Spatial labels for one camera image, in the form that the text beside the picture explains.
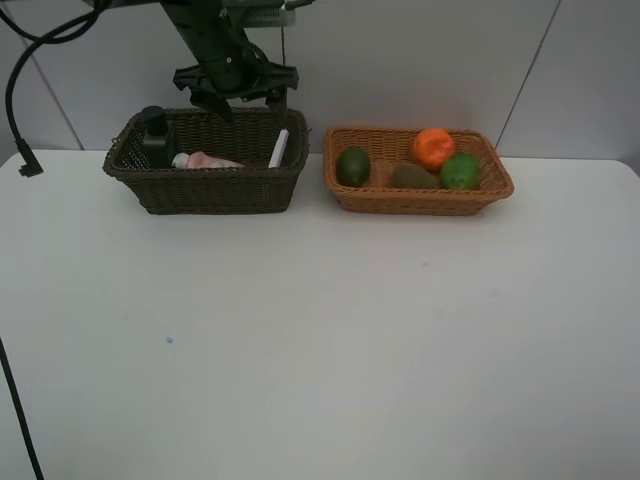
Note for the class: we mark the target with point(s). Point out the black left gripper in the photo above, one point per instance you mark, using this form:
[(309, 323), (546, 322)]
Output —
[(236, 73)]

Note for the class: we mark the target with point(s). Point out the white marker red caps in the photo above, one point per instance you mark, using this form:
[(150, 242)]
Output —
[(279, 149)]

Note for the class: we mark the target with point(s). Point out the pink bottle white cap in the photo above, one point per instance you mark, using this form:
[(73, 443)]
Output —
[(200, 160)]

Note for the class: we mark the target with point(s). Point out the dark green pump bottle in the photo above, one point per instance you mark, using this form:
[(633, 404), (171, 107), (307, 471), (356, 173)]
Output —
[(158, 137)]

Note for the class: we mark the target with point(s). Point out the dark green avocado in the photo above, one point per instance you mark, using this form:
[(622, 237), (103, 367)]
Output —
[(353, 167)]

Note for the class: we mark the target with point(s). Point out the brown kiwi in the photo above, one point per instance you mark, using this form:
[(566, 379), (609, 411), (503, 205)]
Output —
[(412, 176)]

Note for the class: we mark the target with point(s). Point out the orange tangerine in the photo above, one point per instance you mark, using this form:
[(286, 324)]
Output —
[(432, 147)]

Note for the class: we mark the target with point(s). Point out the bright green lime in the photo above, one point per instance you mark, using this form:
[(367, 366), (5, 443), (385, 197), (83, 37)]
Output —
[(460, 172)]

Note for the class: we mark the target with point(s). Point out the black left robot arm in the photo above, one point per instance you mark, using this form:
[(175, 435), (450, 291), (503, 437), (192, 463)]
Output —
[(204, 25)]

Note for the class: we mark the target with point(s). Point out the dark brown wicker basket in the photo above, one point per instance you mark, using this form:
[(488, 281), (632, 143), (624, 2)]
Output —
[(248, 139)]

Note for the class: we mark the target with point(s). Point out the orange wicker basket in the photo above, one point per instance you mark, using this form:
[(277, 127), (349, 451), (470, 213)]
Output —
[(387, 147)]

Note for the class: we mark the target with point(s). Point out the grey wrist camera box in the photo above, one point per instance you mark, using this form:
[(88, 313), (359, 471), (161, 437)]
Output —
[(263, 13)]

